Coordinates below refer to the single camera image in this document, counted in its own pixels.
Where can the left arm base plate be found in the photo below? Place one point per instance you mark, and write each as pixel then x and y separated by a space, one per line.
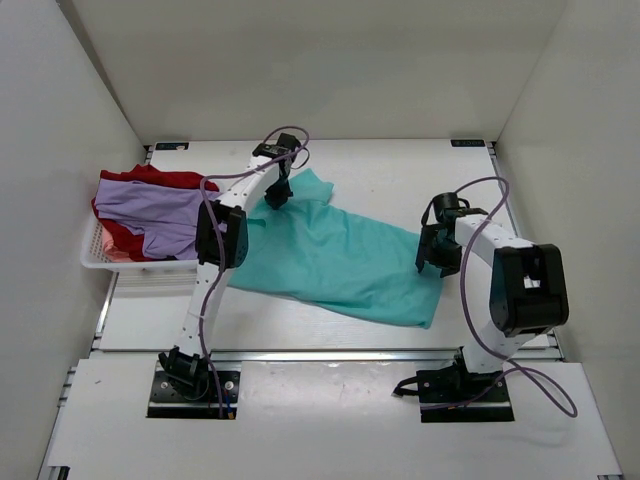
pixel 168 399

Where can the right black corner label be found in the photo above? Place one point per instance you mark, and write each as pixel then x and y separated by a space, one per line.
pixel 467 143

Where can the black corner label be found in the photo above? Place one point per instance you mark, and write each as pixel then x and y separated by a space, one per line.
pixel 171 146
pixel 467 143

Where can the white plastic basket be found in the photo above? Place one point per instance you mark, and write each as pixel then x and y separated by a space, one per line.
pixel 93 257

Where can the pink t shirt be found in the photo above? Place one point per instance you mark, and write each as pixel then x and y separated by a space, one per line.
pixel 111 251

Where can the teal t shirt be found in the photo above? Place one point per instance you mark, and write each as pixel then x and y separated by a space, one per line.
pixel 314 252

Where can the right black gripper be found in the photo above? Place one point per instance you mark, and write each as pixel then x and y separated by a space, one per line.
pixel 448 264

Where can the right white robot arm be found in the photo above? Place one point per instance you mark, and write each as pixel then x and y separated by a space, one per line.
pixel 527 295

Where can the left black corner label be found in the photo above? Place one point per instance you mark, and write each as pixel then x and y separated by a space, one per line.
pixel 171 146

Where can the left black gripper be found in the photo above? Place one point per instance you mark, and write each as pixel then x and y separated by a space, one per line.
pixel 277 200

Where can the aluminium rail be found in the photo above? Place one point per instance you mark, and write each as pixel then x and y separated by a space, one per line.
pixel 545 354

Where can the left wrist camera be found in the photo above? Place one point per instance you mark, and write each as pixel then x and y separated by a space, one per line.
pixel 267 150

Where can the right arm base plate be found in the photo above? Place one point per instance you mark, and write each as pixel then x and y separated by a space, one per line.
pixel 451 395

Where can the red t shirt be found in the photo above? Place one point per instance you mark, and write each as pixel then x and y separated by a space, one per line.
pixel 160 177

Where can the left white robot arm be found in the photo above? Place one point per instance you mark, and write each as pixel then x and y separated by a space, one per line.
pixel 222 245

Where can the lavender t shirt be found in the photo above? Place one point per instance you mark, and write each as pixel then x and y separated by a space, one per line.
pixel 155 215

